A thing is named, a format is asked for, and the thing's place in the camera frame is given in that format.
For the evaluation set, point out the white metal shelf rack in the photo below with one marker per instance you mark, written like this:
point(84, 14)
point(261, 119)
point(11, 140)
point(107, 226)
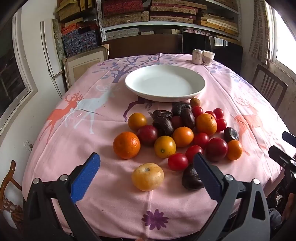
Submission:
point(100, 18)

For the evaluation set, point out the red cherry tomato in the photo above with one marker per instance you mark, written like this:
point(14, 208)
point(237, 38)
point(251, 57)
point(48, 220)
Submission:
point(200, 139)
point(197, 111)
point(218, 113)
point(221, 124)
point(193, 151)
point(177, 161)
point(211, 113)

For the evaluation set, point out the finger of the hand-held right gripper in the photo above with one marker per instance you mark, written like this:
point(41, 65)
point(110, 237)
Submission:
point(281, 156)
point(290, 138)

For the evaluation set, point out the white oval plate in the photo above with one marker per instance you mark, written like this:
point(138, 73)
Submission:
point(161, 81)

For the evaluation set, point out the dark brown board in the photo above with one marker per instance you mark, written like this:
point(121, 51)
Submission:
point(143, 46)

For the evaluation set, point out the stack of woven boxes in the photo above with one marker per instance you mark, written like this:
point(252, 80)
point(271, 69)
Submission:
point(161, 11)

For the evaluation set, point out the wall outlet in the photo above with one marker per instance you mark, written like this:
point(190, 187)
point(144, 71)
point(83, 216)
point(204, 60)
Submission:
point(29, 145)

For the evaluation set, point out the white drink can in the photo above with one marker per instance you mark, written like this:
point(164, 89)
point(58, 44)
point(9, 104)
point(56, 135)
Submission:
point(197, 56)

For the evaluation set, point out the carved wooden chair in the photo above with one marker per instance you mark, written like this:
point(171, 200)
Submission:
point(10, 201)

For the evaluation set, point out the dark brown water chestnut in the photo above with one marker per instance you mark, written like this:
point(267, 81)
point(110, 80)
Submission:
point(190, 178)
point(188, 118)
point(161, 114)
point(231, 134)
point(181, 108)
point(163, 127)

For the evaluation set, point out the yellow-orange round fruit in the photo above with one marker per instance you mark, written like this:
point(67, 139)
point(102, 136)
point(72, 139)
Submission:
point(165, 147)
point(137, 121)

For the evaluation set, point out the wooden framed panel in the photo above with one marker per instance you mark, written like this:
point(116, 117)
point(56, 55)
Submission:
point(83, 66)

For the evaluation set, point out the stack of blue floral boxes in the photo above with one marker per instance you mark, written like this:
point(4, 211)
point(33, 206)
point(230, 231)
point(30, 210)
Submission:
point(78, 40)

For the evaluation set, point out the stack of brown cardboard boxes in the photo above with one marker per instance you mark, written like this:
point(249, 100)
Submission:
point(69, 10)

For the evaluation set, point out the person's dark clothing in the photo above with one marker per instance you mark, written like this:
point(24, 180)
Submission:
point(277, 215)

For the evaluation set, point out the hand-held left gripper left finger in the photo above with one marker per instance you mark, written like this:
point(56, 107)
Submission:
point(86, 176)

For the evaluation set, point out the black glossy chair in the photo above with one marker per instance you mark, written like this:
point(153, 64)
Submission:
point(196, 42)

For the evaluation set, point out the small orange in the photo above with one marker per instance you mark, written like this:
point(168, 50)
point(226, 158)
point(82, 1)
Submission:
point(234, 150)

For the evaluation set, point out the pink deer print tablecloth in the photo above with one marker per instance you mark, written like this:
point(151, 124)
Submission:
point(104, 139)

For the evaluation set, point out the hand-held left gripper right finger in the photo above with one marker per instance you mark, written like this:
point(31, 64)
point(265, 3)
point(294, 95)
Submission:
point(207, 176)

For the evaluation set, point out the beige patterned curtain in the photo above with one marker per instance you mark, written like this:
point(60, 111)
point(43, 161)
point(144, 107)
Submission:
point(260, 30)

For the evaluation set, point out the white door panel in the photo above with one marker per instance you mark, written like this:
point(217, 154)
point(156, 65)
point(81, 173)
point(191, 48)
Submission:
point(49, 58)

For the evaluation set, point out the bright window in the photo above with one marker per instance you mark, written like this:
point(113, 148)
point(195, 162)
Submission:
point(285, 34)

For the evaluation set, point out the mottled green board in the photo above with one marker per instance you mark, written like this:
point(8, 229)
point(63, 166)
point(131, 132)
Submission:
point(59, 39)

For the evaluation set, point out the white framed dark window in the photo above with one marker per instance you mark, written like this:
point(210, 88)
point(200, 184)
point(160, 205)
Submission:
point(11, 81)

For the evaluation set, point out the smooth orange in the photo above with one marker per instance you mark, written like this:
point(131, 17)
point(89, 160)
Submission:
point(183, 136)

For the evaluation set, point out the dark red plum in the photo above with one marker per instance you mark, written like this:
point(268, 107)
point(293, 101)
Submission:
point(147, 134)
point(216, 149)

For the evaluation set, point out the deep orange mandarin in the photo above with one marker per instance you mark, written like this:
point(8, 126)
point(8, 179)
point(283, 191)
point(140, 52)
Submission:
point(126, 145)

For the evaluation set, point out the brown longan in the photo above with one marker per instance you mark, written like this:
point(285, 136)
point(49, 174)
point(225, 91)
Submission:
point(195, 102)

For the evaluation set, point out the white paper cup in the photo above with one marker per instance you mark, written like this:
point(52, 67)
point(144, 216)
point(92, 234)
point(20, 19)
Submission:
point(208, 58)

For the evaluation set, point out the brown wooden chair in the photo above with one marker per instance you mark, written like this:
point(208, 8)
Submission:
point(269, 87)

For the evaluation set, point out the large orange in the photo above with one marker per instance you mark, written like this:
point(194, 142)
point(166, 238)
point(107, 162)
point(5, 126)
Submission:
point(206, 124)

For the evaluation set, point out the pale yellow orange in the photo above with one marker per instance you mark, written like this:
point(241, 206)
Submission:
point(148, 176)

